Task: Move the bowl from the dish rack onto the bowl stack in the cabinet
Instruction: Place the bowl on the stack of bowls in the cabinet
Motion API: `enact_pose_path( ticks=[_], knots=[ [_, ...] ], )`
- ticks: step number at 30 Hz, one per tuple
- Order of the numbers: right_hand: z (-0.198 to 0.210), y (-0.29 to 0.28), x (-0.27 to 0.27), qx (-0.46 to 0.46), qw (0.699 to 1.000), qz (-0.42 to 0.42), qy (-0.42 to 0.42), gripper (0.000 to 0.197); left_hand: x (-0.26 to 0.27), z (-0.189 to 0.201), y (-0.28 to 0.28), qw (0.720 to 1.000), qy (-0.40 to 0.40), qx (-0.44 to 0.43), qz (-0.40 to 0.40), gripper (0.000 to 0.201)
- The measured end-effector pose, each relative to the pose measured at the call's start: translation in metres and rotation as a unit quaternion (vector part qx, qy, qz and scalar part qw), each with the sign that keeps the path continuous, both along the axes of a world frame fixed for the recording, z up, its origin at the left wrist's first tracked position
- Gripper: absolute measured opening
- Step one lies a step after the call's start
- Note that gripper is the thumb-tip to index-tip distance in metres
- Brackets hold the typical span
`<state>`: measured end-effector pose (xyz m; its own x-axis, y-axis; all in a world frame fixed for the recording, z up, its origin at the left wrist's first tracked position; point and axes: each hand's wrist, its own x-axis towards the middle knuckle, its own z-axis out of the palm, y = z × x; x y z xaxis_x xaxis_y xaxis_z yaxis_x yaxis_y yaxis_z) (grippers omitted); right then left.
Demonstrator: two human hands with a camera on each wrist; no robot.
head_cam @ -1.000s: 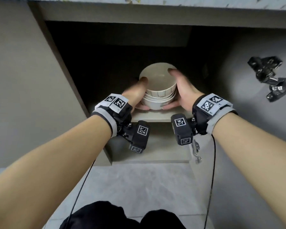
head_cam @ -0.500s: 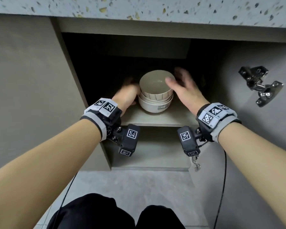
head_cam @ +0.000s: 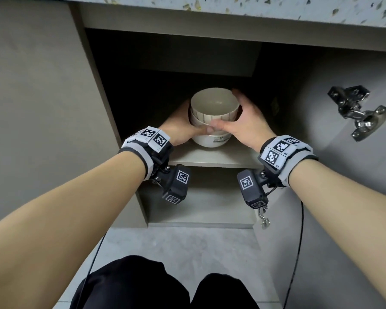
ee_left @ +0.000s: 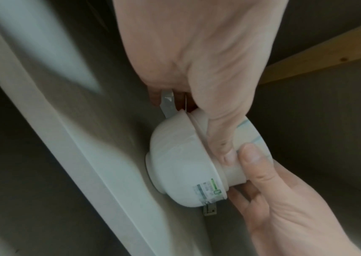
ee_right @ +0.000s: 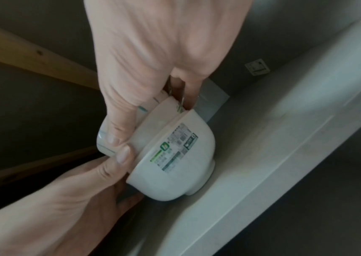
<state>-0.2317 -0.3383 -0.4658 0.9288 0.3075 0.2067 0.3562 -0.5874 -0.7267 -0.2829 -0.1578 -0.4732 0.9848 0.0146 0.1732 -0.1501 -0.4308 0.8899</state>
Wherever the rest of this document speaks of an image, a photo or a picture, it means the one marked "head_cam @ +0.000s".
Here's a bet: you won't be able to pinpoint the person's left forearm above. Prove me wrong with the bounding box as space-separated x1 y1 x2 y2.
0 151 148 309

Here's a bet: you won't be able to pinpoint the metal cabinet hinge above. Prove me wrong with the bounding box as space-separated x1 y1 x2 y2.
327 85 386 142

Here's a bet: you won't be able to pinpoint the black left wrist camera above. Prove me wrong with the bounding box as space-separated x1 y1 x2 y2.
150 164 191 206

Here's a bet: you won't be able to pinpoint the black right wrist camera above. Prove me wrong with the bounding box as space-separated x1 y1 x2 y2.
237 170 271 209

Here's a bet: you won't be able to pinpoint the grey cabinet front panel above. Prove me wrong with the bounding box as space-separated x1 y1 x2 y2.
0 0 148 230

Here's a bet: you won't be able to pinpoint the black camera cable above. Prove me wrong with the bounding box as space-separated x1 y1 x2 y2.
265 185 305 309
78 232 107 309

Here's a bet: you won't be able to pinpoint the right wristband with markers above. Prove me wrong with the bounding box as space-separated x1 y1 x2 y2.
257 135 319 189

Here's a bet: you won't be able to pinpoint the black right camera cable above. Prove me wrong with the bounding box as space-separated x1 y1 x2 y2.
265 185 305 309

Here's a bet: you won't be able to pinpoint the black left camera cable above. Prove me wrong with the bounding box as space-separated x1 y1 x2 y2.
78 232 107 309

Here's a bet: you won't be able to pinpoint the left wristband with markers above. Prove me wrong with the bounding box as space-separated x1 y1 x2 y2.
118 126 175 181

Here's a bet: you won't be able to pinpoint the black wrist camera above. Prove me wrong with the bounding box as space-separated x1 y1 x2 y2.
237 170 271 209
150 164 191 206

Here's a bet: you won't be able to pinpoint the wristband with markers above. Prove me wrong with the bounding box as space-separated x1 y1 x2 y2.
257 135 319 189
118 126 175 181

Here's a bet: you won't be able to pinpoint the white striped bowl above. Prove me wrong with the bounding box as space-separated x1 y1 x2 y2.
190 88 240 123

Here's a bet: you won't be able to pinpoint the person's right hand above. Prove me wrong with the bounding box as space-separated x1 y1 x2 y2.
209 89 277 151

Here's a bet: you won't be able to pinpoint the white bowl with label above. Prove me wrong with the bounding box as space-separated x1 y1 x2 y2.
191 124 233 148

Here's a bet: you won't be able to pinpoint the person's right forearm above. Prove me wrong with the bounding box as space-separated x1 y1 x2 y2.
288 160 386 309

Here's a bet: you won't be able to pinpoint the grey cabinet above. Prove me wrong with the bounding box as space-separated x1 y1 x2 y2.
69 1 386 230

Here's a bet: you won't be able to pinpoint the grey cabinet door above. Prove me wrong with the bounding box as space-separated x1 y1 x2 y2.
253 48 386 309

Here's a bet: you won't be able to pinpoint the person's black trousers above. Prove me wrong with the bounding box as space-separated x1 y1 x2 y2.
70 255 260 309

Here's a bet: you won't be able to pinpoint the grey cabinet shelf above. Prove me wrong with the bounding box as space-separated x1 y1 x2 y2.
169 137 262 170

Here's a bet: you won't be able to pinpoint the person's left hand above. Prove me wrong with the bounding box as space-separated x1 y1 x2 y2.
159 99 214 147

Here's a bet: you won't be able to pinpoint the plain white bowl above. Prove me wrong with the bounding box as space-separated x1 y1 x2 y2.
189 107 242 128

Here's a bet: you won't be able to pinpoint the metal clip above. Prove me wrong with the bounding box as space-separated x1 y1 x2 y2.
256 206 271 230

